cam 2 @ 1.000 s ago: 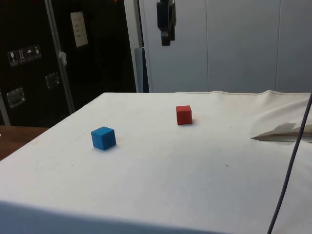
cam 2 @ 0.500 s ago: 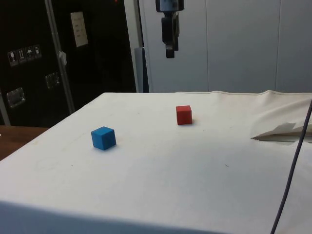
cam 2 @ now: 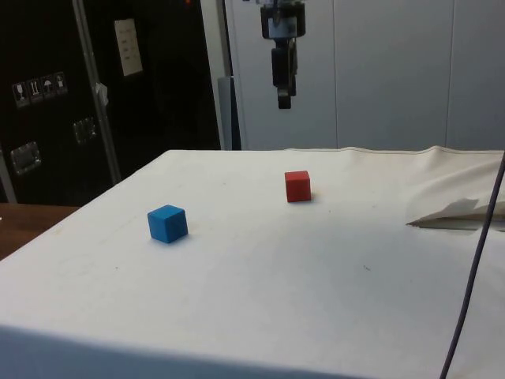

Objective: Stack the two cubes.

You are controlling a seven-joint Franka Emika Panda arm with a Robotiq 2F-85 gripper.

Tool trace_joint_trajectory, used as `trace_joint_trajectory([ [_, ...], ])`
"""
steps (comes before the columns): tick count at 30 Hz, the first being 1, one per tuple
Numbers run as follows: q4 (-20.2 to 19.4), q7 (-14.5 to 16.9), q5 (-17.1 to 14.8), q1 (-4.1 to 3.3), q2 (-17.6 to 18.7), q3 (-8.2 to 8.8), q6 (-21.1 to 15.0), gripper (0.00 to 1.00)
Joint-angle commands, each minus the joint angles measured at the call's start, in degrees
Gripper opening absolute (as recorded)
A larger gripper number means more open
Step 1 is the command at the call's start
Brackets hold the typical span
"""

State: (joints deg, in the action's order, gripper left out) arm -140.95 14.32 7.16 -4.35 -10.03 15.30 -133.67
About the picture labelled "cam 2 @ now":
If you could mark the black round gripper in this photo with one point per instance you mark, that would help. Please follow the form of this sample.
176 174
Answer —
301 17

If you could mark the red cube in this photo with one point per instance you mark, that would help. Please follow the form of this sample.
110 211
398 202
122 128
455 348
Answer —
298 187

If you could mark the blue cube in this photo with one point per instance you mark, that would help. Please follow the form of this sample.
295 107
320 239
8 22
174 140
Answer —
167 225

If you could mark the black cabinet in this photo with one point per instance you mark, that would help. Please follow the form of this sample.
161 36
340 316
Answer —
59 118

